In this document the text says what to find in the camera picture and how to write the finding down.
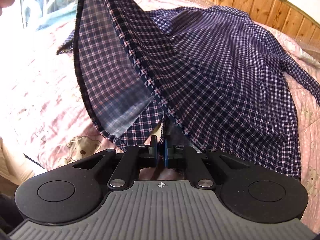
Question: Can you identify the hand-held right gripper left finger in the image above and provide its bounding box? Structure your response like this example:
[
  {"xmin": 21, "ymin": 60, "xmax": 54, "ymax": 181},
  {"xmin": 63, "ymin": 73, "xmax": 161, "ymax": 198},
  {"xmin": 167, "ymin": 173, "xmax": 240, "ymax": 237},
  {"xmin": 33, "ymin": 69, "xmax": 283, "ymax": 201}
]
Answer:
[{"xmin": 72, "ymin": 135, "xmax": 159, "ymax": 189}]

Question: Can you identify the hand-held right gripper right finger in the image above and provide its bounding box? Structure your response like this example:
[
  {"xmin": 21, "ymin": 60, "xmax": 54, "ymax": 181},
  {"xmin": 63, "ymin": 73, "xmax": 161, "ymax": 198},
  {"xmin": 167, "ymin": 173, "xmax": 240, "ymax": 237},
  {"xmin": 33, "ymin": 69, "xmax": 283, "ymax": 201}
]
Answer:
[{"xmin": 163, "ymin": 136, "xmax": 250, "ymax": 189}]

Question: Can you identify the navy plaid shirt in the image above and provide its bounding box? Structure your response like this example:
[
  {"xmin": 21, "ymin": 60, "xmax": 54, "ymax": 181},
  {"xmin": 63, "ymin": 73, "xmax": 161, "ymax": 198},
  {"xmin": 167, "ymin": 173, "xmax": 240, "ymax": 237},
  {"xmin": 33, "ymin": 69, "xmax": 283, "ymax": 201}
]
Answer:
[{"xmin": 56, "ymin": 0, "xmax": 320, "ymax": 183}]

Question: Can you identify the pink bear-printed quilt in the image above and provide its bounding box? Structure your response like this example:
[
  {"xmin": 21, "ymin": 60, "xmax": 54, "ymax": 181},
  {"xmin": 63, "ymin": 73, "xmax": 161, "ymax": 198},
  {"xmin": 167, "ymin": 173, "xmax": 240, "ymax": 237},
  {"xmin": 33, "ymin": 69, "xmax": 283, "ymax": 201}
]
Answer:
[{"xmin": 0, "ymin": 0, "xmax": 320, "ymax": 230}]

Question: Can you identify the wooden headboard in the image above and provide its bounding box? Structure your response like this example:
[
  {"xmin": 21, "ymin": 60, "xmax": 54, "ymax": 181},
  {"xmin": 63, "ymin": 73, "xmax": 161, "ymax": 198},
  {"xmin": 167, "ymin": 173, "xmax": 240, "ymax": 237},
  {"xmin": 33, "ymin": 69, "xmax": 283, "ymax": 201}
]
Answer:
[{"xmin": 155, "ymin": 0, "xmax": 320, "ymax": 43}]

